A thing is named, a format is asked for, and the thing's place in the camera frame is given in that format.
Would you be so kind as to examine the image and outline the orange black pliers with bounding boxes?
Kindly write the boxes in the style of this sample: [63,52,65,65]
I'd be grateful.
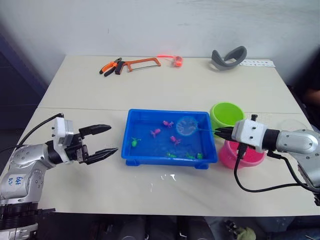
[98,57,124,77]

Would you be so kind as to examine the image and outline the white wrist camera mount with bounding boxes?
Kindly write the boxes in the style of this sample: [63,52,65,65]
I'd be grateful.
[51,116,75,151]
[230,114,269,152]

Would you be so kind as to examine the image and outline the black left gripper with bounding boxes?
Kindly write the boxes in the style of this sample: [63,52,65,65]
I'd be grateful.
[63,123,119,166]

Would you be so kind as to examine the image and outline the olive green cloth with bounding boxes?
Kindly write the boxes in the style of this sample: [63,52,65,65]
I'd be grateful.
[235,225,258,240]

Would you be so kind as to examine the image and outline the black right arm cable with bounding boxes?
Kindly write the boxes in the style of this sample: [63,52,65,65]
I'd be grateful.
[233,142,320,194]

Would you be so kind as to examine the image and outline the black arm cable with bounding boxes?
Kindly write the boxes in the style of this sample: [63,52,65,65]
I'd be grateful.
[0,112,65,154]
[233,142,320,194]

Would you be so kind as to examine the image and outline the person in dark clothes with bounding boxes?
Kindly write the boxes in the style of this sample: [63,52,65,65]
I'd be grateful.
[303,84,320,107]

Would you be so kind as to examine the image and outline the green plastic bucket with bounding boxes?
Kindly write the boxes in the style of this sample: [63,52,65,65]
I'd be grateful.
[209,101,246,131]

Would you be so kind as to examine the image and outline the white paper strip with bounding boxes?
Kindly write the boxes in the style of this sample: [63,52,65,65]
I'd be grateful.
[239,59,277,68]

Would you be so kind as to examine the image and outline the pink plastic bucket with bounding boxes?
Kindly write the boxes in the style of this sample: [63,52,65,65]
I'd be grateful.
[218,138,267,171]

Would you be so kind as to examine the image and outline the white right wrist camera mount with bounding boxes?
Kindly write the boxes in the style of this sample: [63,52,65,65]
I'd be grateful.
[230,114,269,152]

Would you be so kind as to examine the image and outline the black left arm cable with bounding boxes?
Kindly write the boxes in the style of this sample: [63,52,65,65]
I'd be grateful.
[0,112,65,154]

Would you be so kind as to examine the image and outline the blue plastic tub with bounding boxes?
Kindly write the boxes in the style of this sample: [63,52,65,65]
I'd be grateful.
[120,108,219,171]

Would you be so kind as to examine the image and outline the blue fish net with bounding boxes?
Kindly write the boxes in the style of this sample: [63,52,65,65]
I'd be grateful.
[175,116,218,137]

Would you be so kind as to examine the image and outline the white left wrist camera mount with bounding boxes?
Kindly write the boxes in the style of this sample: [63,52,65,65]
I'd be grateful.
[51,116,75,151]

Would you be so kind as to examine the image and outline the orange hacksaw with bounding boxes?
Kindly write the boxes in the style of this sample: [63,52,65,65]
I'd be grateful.
[114,57,162,75]

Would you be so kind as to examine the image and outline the grey curved headband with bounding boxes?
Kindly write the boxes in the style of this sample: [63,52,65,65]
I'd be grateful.
[210,45,248,72]

